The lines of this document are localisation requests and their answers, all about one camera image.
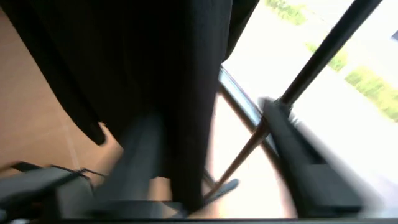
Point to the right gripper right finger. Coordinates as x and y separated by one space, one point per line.
311 186

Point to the window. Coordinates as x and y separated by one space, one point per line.
239 93

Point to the black clothes rack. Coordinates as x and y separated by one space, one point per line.
326 49

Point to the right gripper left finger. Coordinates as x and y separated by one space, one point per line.
140 174

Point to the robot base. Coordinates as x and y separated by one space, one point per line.
31 186

